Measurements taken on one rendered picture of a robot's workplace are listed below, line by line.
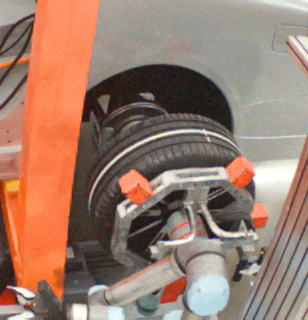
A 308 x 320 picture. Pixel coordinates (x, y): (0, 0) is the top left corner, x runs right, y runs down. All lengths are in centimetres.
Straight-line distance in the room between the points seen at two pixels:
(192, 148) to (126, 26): 53
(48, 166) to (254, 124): 119
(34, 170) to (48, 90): 33
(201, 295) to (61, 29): 84
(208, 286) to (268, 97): 144
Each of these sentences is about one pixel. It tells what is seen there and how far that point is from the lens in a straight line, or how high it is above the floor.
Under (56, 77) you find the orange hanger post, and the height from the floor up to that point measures 167.
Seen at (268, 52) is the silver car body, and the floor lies 139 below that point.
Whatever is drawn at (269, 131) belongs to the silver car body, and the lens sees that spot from 351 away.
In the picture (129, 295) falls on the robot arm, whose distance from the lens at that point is 234.
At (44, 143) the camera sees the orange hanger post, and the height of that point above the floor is 140.
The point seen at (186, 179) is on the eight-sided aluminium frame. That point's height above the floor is 112.
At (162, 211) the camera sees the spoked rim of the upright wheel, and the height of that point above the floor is 86.
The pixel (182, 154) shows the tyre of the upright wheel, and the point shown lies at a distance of 288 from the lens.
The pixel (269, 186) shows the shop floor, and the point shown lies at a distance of 465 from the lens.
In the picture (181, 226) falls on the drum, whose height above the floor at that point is 91.
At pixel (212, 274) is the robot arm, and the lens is 211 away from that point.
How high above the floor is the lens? 304
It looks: 44 degrees down
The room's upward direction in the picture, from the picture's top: 11 degrees clockwise
